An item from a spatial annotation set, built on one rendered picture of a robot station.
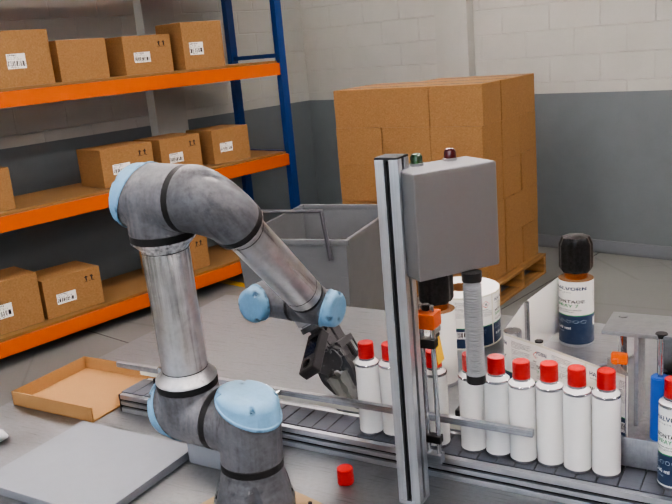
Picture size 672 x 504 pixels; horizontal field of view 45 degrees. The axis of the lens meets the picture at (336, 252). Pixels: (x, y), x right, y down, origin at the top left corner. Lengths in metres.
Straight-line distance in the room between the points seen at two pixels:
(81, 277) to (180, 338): 3.96
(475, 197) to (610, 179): 4.84
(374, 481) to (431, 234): 0.57
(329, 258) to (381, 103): 1.71
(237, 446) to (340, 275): 2.47
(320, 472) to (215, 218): 0.66
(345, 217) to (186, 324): 3.23
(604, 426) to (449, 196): 0.51
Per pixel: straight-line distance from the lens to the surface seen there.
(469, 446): 1.67
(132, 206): 1.39
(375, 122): 5.33
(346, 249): 3.80
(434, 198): 1.37
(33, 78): 5.20
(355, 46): 7.37
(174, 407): 1.52
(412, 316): 1.47
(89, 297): 5.46
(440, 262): 1.40
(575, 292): 2.11
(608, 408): 1.55
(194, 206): 1.31
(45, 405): 2.26
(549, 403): 1.57
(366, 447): 1.75
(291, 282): 1.49
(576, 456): 1.60
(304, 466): 1.77
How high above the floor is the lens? 1.69
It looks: 14 degrees down
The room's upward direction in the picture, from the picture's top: 5 degrees counter-clockwise
